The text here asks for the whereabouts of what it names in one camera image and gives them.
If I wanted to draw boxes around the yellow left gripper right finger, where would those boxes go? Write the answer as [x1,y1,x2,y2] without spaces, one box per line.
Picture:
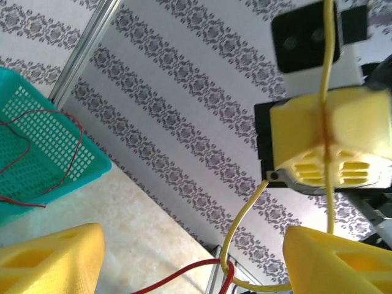
[281,225,392,294]

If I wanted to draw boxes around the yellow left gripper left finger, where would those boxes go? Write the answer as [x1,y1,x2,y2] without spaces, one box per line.
[0,222,107,294]

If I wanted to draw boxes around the yellow cable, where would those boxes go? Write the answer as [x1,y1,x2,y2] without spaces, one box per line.
[222,0,337,292]

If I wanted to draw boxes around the teal plastic basket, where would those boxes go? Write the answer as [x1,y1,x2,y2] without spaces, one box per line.
[0,66,113,228]

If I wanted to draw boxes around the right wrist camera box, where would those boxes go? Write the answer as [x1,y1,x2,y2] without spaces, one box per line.
[271,0,373,94]

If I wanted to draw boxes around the aluminium side rail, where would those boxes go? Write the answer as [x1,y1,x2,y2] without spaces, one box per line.
[205,244,264,294]

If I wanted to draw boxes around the aluminium frame post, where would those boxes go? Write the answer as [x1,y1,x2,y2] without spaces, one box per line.
[50,0,123,105]

